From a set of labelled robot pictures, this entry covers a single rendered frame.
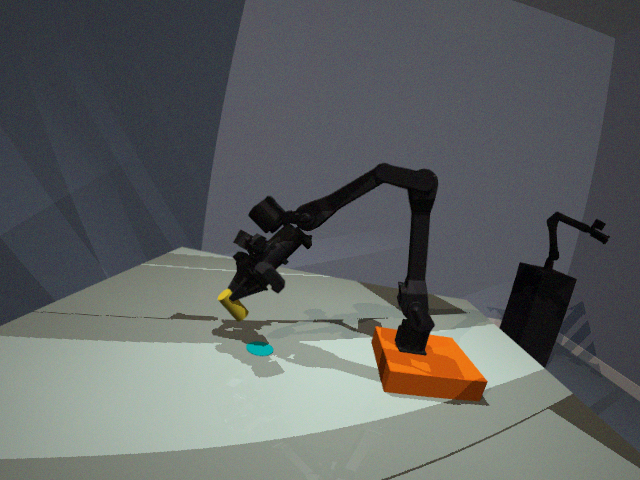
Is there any cyan circle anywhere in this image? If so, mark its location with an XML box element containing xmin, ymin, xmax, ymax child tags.
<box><xmin>246</xmin><ymin>342</ymin><xmax>273</xmax><ymax>356</ymax></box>

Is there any yellow tall cylinder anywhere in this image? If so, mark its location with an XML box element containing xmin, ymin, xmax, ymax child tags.
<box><xmin>218</xmin><ymin>289</ymin><xmax>249</xmax><ymax>322</ymax></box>

